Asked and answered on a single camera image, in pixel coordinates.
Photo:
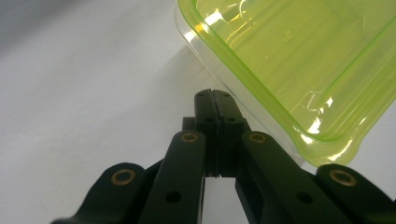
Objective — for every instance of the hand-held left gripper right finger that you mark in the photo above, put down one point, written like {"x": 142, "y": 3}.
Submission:
{"x": 264, "y": 174}

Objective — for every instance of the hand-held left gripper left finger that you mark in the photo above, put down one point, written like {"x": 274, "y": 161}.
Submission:
{"x": 180, "y": 174}

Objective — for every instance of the green square food container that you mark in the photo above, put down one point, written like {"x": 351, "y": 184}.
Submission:
{"x": 295, "y": 68}

